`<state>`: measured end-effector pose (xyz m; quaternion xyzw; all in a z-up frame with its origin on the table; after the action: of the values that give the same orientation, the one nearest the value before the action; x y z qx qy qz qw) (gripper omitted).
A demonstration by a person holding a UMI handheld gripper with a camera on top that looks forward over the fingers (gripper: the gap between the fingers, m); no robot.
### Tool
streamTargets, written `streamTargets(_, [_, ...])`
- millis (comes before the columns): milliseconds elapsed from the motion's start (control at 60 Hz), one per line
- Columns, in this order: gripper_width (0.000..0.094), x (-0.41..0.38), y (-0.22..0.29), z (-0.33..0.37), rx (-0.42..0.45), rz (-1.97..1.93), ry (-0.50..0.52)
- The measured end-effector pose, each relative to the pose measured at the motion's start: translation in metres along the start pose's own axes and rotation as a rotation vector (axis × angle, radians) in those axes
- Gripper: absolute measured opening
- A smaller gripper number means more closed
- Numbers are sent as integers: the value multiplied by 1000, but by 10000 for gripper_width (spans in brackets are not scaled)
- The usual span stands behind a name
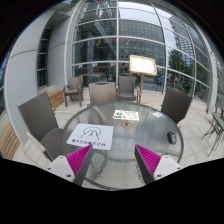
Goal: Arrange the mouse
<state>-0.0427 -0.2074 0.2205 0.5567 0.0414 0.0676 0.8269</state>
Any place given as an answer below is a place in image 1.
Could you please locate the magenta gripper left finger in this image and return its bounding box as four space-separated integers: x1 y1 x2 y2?
47 145 93 186

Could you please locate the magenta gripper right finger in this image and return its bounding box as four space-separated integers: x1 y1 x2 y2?
135 145 182 184

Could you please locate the black computer mouse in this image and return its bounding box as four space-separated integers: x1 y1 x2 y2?
167 131 177 144

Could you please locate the white logo mouse pad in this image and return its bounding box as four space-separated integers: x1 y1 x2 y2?
67 123 113 150

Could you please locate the round glass table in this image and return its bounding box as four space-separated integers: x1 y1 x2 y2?
63 102 184 190

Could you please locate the colourful printed card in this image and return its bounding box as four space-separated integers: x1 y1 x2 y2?
113 110 139 121

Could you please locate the grey wicker chair left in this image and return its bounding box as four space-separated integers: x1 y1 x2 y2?
18 92 64 161

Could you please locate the grey wicker chair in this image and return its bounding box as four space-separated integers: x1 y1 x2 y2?
89 82 116 106
18 92 64 161
161 88 192 124

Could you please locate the grey wicker chair right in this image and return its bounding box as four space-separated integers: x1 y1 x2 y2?
161 88 192 124

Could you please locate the metal chair far right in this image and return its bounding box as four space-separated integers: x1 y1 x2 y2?
203 112 224 155

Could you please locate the grey wicker chair middle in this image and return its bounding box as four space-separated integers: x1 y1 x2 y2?
89 82 116 106

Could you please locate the grey armchair far centre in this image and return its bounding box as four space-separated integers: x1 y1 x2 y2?
118 76 139 101

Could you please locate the grey armchair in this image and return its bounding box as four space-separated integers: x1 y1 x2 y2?
63 75 83 106
118 76 139 101

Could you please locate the grey armchair far left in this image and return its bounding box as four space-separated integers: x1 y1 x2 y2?
63 75 83 106

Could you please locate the wooden menu board stand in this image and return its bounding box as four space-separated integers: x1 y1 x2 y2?
129 55 157 103

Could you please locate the wooden bench along wall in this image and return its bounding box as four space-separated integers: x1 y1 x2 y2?
0 90 64 160

